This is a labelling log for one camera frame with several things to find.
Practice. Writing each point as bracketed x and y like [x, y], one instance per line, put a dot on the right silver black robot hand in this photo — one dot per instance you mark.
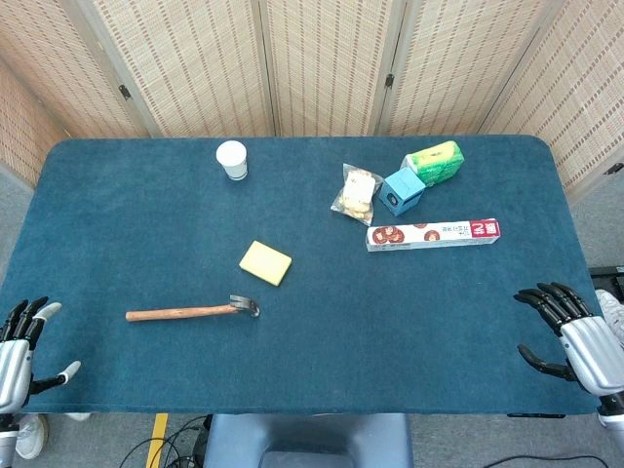
[592, 351]

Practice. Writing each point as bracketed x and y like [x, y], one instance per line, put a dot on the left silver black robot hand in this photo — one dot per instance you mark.
[14, 361]

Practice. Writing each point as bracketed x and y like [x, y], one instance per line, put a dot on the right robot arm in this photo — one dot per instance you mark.
[613, 403]

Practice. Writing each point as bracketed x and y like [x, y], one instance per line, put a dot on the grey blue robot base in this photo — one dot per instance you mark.
[307, 439]

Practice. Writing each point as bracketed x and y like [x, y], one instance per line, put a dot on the yellow sponge block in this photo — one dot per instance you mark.
[265, 262]

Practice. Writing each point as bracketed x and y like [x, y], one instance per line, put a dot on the white sneaker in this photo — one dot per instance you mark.
[31, 436]
[78, 416]
[610, 304]

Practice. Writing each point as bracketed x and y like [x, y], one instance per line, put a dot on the black table control panel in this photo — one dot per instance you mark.
[536, 416]

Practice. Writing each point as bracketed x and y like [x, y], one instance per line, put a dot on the yellow floor tape strip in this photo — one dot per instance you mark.
[157, 439]

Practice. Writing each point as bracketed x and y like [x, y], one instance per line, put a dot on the black screen hinge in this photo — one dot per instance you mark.
[389, 80]
[614, 168]
[124, 92]

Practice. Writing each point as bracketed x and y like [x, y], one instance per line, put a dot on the long cling wrap box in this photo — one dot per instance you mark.
[434, 235]

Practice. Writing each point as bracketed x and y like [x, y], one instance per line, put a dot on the green yellow tissue pack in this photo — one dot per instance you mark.
[434, 162]

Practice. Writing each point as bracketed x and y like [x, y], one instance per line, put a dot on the small blue carton box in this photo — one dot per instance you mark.
[401, 191]

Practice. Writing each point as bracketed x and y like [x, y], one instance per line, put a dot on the clear snack bag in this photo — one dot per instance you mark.
[356, 194]

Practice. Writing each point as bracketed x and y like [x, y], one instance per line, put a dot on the white paper cup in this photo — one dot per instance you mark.
[233, 160]

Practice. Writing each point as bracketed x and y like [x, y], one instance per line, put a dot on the woven bamboo folding screen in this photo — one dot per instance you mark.
[195, 63]

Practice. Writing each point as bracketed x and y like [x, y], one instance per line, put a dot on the black equipment frame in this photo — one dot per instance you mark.
[608, 278]

